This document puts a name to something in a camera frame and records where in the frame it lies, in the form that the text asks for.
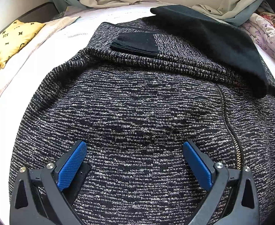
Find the cream knitted blanket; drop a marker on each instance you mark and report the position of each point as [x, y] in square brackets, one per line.
[34, 46]

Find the black grey knitted hooded jacket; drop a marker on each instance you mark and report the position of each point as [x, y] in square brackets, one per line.
[139, 112]

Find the dark bed headboard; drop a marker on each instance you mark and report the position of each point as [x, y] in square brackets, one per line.
[34, 10]

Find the pink floral folded quilt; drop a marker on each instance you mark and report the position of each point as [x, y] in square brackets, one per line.
[269, 37]

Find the yellow patterned pillow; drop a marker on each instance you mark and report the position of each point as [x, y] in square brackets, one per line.
[8, 42]

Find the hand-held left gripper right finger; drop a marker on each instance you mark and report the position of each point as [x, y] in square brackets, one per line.
[197, 166]

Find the red patterned folded quilt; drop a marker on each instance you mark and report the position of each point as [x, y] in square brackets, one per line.
[272, 17]

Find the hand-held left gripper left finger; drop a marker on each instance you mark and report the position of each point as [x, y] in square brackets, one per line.
[73, 166]

